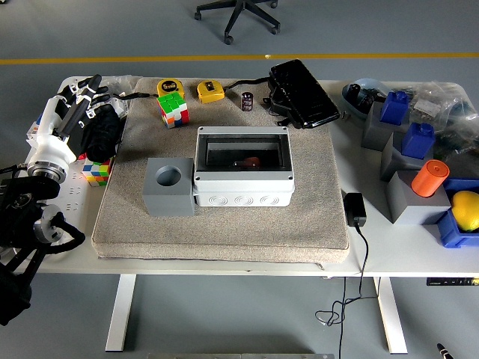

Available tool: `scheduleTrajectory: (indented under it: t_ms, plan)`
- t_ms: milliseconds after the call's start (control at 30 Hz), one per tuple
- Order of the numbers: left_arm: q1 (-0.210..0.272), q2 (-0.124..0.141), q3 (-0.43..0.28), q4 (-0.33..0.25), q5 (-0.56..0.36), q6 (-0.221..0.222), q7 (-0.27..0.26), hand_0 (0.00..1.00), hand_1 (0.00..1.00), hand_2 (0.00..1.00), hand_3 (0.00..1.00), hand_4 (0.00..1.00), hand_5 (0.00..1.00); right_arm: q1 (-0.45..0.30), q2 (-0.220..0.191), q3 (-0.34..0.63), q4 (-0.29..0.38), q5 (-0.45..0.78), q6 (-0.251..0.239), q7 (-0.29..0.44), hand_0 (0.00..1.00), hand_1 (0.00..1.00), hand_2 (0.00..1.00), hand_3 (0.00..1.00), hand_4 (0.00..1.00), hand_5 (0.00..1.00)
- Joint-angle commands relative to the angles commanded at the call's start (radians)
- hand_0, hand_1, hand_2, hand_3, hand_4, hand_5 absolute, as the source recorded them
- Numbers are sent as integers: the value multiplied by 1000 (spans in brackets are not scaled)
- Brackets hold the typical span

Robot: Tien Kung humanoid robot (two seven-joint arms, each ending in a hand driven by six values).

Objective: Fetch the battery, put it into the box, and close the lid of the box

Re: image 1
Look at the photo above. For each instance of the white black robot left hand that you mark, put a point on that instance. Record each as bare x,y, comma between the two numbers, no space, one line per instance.
52,142

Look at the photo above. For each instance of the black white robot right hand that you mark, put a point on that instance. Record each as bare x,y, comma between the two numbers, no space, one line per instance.
443,352

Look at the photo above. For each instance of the grey junction box with lid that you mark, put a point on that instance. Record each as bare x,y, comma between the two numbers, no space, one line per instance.
243,190

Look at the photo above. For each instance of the orange cylinder battery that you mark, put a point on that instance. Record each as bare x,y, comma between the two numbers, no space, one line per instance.
252,161
428,181

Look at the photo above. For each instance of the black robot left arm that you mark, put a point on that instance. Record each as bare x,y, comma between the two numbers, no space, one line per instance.
18,202

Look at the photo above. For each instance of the white blue circuit breaker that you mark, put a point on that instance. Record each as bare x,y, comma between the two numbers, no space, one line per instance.
33,131

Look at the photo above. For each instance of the black cloth bundle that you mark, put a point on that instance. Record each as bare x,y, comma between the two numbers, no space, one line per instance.
105,134

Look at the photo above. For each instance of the colourful puzzle cube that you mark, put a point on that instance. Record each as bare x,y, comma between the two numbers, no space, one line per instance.
97,174
173,105

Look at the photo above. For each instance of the white power strip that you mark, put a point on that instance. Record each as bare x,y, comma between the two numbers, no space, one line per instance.
75,194

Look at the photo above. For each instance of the white table leg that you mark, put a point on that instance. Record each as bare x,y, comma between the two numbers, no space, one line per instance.
121,314
391,314

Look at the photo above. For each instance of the black table control panel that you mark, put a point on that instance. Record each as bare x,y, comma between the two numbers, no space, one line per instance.
451,282

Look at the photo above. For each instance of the blue plastic bin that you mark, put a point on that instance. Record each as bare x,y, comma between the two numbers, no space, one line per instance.
453,235

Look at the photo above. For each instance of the round yellow tape measure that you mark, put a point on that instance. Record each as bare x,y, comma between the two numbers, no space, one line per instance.
168,88

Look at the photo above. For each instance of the grey block with round hole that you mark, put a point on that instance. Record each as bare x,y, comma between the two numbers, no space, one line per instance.
168,202

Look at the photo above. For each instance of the yellow lemon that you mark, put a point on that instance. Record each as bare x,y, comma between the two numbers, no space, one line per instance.
467,211

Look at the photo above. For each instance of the grey block holder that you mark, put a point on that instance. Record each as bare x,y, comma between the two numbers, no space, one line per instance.
374,131
411,209
391,164

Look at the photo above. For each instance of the square yellow tape measure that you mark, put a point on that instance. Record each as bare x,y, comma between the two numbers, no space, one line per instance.
210,93

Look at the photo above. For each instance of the black power adapter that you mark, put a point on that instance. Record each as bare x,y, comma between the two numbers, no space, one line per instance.
354,209

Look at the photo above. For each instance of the grey-brown mat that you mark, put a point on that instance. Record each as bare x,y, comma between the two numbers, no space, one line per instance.
224,232

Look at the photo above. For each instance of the small black capacitor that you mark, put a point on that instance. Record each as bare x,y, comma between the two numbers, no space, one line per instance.
247,101

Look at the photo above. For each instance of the blue plastic block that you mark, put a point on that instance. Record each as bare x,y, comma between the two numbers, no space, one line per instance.
418,142
394,108

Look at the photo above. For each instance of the black office chair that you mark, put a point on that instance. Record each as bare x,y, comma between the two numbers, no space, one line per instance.
239,11

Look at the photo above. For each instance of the clear bags of parts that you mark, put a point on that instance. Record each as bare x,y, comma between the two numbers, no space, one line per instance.
449,101

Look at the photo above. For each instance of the black foot pedal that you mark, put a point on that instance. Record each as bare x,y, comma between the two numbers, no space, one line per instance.
307,97

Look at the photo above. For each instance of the small black cylinder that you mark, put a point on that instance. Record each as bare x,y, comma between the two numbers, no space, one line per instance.
354,92
367,102

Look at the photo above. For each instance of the light blue bowl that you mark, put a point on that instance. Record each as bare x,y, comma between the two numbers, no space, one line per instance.
355,106

